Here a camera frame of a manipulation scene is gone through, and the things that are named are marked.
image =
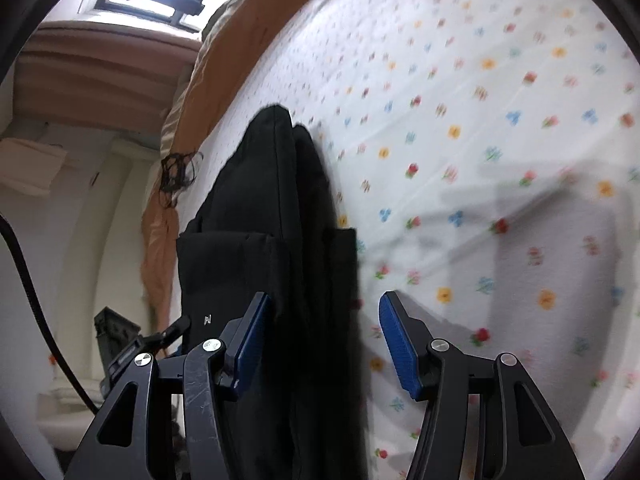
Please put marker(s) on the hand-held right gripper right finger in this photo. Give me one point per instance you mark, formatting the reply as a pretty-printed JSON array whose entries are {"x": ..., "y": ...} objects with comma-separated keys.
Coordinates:
[{"x": 400, "y": 345}]

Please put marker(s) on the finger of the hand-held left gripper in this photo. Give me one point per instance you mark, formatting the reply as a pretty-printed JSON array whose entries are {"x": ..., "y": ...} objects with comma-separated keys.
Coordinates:
[{"x": 172, "y": 331}]

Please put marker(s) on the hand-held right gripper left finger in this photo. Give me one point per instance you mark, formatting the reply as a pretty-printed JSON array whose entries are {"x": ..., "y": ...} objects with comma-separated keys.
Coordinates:
[{"x": 255, "y": 330}]

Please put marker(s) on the black pants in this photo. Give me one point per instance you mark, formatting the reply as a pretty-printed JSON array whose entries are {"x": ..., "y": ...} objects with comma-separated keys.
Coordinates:
[{"x": 300, "y": 240}]

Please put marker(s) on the white wardrobe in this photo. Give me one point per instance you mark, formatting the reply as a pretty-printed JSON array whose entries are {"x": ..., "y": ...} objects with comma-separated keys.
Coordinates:
[{"x": 115, "y": 240}]

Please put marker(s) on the cream cloth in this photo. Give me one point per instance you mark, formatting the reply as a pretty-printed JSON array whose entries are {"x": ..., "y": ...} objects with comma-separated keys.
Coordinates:
[{"x": 30, "y": 165}]

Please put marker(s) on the beige duvet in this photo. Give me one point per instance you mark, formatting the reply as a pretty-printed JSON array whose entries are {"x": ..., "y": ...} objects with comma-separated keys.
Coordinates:
[{"x": 170, "y": 125}]

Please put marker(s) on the pink curtain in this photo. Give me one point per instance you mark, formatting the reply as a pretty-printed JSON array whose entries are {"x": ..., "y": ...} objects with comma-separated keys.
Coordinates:
[{"x": 100, "y": 70}]

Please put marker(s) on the orange blanket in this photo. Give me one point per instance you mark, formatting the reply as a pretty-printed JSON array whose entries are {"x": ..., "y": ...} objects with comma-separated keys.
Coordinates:
[{"x": 235, "y": 35}]

